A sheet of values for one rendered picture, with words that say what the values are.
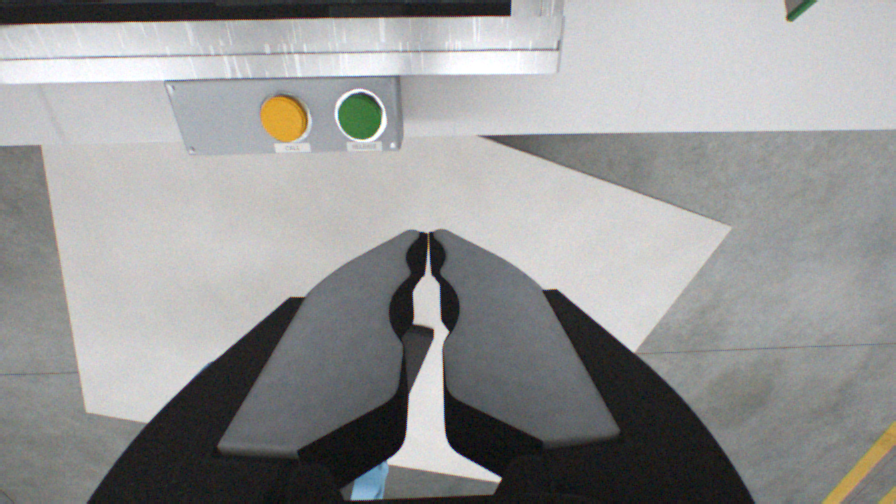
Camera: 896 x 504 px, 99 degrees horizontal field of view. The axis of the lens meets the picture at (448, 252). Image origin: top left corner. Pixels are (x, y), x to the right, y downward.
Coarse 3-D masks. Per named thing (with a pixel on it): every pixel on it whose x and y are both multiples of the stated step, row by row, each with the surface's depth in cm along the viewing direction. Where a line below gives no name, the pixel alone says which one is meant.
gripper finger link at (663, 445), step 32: (576, 320) 8; (608, 352) 8; (608, 384) 7; (640, 384) 7; (640, 416) 6; (672, 416) 6; (576, 448) 6; (608, 448) 6; (640, 448) 6; (672, 448) 6; (704, 448) 6; (576, 480) 5; (608, 480) 5; (640, 480) 5; (672, 480) 5; (704, 480) 5; (736, 480) 5
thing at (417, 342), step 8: (416, 328) 62; (424, 328) 63; (408, 336) 61; (416, 336) 62; (424, 336) 62; (432, 336) 62; (408, 344) 62; (416, 344) 62; (424, 344) 62; (408, 352) 63; (416, 352) 63; (424, 352) 63; (408, 360) 64; (416, 360) 64; (408, 368) 65; (416, 368) 65; (408, 376) 66; (416, 376) 66; (408, 384) 67; (408, 392) 68
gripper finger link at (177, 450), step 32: (288, 320) 8; (224, 352) 8; (256, 352) 8; (192, 384) 7; (224, 384) 7; (160, 416) 6; (192, 416) 6; (224, 416) 6; (128, 448) 6; (160, 448) 6; (192, 448) 6; (128, 480) 5; (160, 480) 5; (192, 480) 5; (224, 480) 5; (256, 480) 5; (288, 480) 6
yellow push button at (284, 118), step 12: (276, 96) 35; (264, 108) 35; (276, 108) 35; (288, 108) 35; (300, 108) 35; (264, 120) 36; (276, 120) 36; (288, 120) 36; (300, 120) 36; (276, 132) 36; (288, 132) 36; (300, 132) 36
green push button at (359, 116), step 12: (360, 96) 35; (348, 108) 35; (360, 108) 35; (372, 108) 35; (348, 120) 36; (360, 120) 36; (372, 120) 36; (348, 132) 36; (360, 132) 36; (372, 132) 36
